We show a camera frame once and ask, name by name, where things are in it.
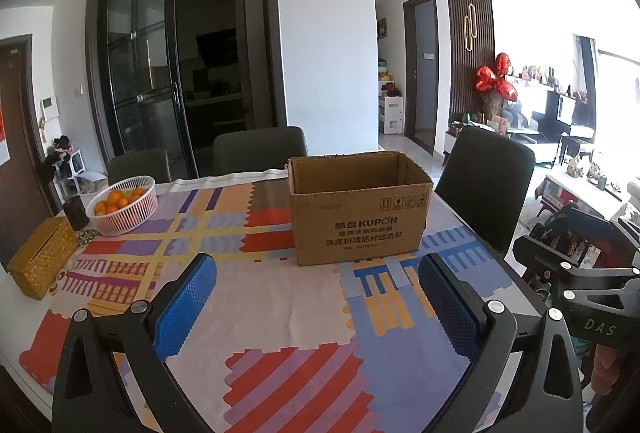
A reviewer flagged person's right forearm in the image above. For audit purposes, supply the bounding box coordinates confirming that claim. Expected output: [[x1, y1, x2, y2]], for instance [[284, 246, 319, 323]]
[[590, 343, 632, 396]]

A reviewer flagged black piano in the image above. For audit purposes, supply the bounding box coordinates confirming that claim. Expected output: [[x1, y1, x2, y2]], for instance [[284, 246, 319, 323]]
[[545, 90, 593, 139]]

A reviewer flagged dark slatted wall panel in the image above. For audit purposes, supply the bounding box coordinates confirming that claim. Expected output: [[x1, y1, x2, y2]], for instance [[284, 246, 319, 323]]
[[444, 0, 496, 124]]

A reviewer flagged dark plush toy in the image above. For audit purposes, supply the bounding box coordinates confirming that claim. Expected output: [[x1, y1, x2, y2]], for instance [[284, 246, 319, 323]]
[[45, 136, 76, 179]]

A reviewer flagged brown entry door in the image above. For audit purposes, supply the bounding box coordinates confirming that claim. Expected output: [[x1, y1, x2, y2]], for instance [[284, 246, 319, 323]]
[[0, 34, 56, 219]]

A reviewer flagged dark grey dining chair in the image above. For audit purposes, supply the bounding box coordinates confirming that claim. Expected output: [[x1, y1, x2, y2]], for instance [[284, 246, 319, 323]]
[[106, 148, 173, 186], [434, 126, 537, 259], [212, 126, 308, 176]]

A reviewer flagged golden woven tissue box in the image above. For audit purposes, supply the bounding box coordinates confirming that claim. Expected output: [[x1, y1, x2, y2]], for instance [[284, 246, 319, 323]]
[[6, 217, 80, 300]]

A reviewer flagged black cylindrical container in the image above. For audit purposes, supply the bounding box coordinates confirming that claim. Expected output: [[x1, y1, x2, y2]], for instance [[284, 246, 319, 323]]
[[62, 196, 91, 231]]

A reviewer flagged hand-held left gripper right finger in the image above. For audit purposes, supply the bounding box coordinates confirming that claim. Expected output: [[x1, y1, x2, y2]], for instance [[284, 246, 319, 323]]
[[418, 254, 585, 433]]

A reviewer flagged dark glass sliding door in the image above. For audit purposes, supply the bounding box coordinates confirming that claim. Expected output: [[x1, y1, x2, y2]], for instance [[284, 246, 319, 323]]
[[86, 0, 288, 181]]

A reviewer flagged red paper door poster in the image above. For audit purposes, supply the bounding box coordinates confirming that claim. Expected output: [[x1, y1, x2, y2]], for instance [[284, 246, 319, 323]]
[[0, 110, 11, 166]]

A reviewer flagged white basket of oranges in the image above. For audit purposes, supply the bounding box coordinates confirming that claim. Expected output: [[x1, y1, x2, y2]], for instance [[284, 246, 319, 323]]
[[85, 175, 159, 236]]

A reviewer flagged white stool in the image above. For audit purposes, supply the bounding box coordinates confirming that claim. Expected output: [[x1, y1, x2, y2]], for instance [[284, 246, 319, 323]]
[[55, 150, 108, 194]]

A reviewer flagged white toy shelf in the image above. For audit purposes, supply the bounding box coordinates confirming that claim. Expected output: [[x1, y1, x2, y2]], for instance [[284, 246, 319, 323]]
[[378, 58, 406, 136]]

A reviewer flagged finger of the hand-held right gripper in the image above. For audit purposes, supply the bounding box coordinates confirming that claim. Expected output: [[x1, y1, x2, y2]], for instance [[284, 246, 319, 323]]
[[515, 235, 640, 304]]

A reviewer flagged grey room door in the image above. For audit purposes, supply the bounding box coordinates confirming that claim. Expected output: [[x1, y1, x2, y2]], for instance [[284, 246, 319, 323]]
[[403, 0, 441, 156]]

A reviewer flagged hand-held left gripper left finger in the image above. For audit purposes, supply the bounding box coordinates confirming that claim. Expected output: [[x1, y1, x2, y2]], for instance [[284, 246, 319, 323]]
[[52, 252, 218, 433]]

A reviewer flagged colourful printed bag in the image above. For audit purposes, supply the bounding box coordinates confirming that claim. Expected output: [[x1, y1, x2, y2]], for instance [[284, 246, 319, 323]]
[[530, 203, 636, 269]]

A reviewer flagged pile of oranges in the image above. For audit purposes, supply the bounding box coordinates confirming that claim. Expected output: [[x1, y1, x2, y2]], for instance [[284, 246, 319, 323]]
[[92, 188, 146, 216]]

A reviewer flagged red foil balloon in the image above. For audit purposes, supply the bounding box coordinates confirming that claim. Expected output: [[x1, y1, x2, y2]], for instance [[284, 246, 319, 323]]
[[475, 53, 520, 103]]

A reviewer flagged brown cardboard box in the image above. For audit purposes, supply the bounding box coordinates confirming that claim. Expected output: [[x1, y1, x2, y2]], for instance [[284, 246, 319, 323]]
[[286, 152, 434, 267]]

